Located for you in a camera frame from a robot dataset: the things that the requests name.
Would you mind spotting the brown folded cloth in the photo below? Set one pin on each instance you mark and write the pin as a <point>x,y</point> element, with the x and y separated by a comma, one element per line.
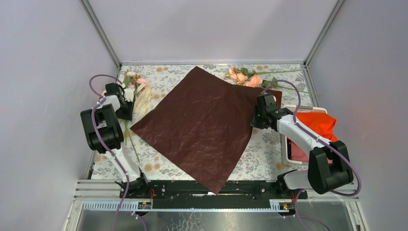
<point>278,95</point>

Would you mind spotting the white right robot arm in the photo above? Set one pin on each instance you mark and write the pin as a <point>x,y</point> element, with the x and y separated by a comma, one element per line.
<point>328,163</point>

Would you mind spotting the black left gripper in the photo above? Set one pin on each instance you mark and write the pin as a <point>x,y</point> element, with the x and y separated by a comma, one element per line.
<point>128,115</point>

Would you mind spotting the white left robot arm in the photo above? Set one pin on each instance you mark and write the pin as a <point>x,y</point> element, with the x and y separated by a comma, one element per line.
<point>104,135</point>

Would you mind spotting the dark maroon wrapping paper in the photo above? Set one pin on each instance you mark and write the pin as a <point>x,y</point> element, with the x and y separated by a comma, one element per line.
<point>202,126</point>

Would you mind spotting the pink cloth in basket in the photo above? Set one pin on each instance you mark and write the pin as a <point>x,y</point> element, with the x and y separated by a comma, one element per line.
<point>295,153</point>

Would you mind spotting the aluminium frame post left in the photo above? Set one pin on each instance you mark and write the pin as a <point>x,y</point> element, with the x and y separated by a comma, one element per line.
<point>86,4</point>

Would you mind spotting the orange cloth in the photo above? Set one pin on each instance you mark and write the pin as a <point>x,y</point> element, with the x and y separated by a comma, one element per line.
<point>321,123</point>

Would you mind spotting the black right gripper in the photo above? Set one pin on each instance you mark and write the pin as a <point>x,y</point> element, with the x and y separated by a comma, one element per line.
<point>254,122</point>

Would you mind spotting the floral patterned table mat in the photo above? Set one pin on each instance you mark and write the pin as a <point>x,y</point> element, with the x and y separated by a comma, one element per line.
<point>262,158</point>

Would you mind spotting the cream printed ribbon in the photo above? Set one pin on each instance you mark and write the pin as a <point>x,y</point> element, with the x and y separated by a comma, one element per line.
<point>142,103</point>

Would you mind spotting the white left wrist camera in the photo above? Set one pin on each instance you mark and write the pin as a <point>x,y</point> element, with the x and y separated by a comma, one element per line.
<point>129,94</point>

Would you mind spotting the aluminium frame post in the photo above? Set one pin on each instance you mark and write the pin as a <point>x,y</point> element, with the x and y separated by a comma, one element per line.
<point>332,16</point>
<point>86,4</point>

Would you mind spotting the aluminium frame post right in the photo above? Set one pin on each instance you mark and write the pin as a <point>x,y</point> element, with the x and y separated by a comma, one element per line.
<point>332,16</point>

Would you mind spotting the white plastic basket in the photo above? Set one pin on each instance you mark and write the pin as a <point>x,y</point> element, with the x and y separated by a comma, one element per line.
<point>300,134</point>

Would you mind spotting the peach rose stem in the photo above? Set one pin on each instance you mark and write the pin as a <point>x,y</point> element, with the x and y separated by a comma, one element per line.
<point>252,79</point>

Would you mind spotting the pink rose stem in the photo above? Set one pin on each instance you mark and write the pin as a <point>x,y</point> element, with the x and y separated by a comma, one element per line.
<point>129,80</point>

